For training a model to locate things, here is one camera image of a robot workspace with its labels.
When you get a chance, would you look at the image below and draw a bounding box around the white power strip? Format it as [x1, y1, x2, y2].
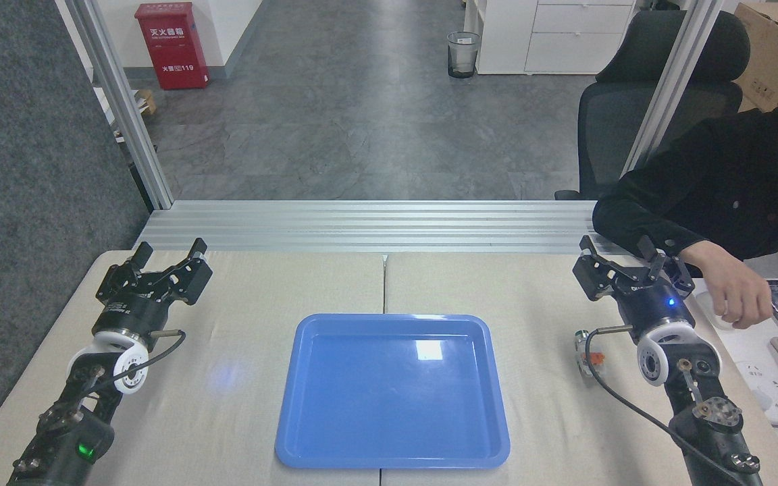
[733, 360, 778, 426]

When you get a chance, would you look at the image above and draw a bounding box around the large cardboard box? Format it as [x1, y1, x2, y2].
[732, 2, 778, 113]

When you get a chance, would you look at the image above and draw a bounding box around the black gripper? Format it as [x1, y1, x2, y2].
[572, 234, 696, 346]
[93, 237, 215, 339]

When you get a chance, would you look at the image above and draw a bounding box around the white drawer cabinet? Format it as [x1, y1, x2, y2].
[463, 0, 637, 76]

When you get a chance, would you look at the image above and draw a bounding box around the white computer mouse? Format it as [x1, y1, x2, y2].
[694, 290, 735, 332]

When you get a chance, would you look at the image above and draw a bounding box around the grey mesh waste bin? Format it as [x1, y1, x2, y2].
[446, 31, 482, 80]

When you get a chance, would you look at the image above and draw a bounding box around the red fire extinguisher box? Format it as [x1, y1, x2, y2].
[134, 2, 211, 91]

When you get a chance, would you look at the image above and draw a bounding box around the blue plastic tray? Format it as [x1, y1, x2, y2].
[274, 313, 511, 470]

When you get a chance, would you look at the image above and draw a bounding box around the silver aluminium post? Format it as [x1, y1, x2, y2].
[63, 0, 175, 211]
[621, 0, 727, 178]

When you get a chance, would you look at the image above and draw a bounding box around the grey felt partition panel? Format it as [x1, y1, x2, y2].
[0, 0, 155, 468]

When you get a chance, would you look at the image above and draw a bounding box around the white switch part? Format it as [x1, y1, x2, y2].
[573, 329, 608, 379]

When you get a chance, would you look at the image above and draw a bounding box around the black office chair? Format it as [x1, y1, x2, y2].
[554, 10, 752, 201]

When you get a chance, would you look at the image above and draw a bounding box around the person's hand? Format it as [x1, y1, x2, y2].
[679, 240, 775, 331]

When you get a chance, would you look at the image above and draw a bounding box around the silver aluminium rail base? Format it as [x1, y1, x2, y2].
[134, 199, 627, 255]

